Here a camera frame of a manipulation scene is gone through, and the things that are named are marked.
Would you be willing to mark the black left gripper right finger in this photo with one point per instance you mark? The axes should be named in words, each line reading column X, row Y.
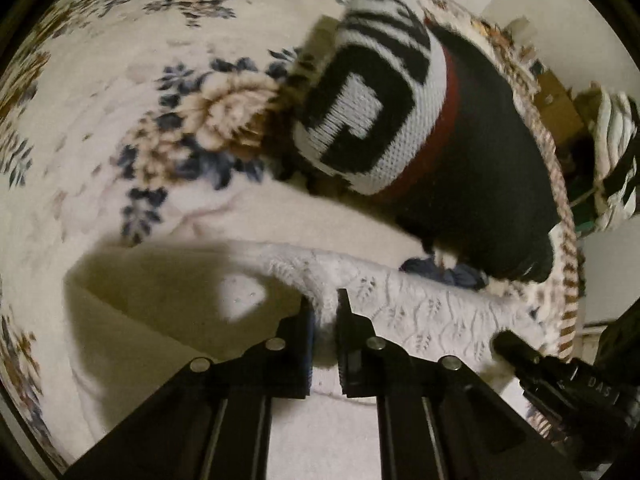
column 437, row 420

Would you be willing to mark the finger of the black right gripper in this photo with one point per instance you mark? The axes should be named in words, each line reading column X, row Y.
column 527, row 362

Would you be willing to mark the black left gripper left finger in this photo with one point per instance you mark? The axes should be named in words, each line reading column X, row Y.
column 210, row 420

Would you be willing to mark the white knitted lace garment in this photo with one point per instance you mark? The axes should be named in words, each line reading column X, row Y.
column 139, row 314

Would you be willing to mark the striped white cloth pile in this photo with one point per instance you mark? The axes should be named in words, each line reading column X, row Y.
column 616, row 160

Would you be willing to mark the floral cream bed blanket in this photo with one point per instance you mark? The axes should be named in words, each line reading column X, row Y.
column 121, row 124

